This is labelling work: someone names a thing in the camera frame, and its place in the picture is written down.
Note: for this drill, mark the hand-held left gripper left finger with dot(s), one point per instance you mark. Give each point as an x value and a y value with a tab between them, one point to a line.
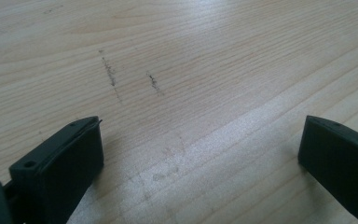
59	174

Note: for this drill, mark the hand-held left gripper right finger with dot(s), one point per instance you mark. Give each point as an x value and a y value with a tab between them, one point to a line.
338	161

